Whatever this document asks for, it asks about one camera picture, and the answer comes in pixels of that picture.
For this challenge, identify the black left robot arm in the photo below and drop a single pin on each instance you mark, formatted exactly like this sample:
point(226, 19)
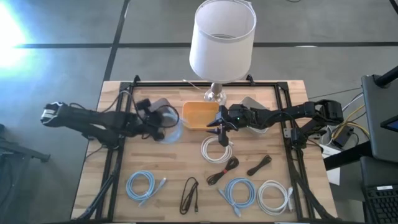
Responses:
point(93, 119)

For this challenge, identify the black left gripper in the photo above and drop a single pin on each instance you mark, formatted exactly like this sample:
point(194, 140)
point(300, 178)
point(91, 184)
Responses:
point(150, 124)

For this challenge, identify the black aluminium frame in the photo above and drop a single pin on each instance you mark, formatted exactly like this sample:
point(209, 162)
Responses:
point(155, 84)

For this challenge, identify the grey plastic bin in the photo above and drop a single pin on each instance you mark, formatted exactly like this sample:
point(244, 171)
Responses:
point(248, 101)

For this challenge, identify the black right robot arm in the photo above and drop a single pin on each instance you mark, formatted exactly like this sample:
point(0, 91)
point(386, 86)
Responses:
point(295, 112)

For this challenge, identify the white paper sheet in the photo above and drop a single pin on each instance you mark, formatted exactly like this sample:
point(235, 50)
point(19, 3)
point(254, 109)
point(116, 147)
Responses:
point(334, 177)

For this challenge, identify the yellow plastic bin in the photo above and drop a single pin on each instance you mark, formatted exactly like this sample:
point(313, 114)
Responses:
point(199, 115)

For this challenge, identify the translucent plastic bin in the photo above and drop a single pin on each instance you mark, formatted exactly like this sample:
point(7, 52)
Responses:
point(174, 130)

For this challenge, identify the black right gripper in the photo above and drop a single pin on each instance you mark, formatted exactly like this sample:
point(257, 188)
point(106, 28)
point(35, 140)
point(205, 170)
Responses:
point(241, 116)

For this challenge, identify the black keyboard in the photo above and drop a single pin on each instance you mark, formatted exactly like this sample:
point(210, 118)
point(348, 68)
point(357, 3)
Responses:
point(382, 205)

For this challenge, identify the black power brick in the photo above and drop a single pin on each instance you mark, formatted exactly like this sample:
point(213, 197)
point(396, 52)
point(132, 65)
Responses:
point(342, 138)

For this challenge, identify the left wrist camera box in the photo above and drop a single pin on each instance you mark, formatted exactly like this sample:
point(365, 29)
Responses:
point(144, 104)

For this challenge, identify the black computer monitor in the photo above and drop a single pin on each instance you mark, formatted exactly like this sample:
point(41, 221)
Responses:
point(392, 124)

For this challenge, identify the silver lamp with white shade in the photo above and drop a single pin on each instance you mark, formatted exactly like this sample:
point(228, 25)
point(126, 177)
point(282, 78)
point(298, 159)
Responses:
point(222, 56)

